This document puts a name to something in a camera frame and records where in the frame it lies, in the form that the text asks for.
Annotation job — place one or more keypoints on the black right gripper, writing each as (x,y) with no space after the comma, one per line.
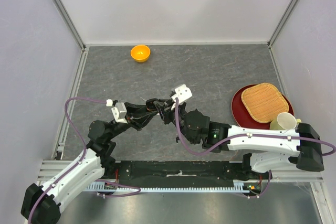
(168,111)

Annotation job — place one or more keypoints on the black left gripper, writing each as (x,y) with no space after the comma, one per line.
(138,115)

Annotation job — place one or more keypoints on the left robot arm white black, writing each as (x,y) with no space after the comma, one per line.
(46,203)

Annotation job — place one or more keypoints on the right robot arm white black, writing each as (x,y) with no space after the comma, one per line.
(299,147)

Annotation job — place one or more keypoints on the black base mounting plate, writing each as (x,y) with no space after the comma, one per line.
(182,173)

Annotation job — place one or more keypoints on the orange plastic bowl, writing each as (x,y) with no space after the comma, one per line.
(140,53)

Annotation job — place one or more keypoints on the red lacquer round tray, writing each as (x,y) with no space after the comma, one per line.
(241,115)

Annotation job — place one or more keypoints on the woven bamboo tray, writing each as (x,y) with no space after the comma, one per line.
(264,102)

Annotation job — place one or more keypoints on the pale yellow cup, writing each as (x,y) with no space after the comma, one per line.
(284,121)

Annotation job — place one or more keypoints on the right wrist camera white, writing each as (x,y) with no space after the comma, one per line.
(182,93)

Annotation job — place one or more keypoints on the slotted cable duct rail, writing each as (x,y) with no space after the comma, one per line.
(236,187)

